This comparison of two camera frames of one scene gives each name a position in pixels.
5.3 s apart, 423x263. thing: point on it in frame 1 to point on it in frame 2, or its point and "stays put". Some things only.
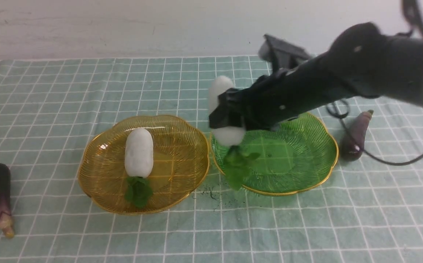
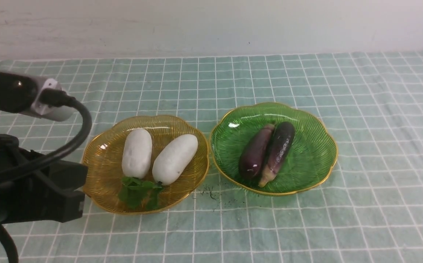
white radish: x=236 y=161 to x=173 y=157
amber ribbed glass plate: x=181 y=163 stays put
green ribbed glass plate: x=296 y=156 stays put
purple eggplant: x=350 y=151 to x=253 y=156
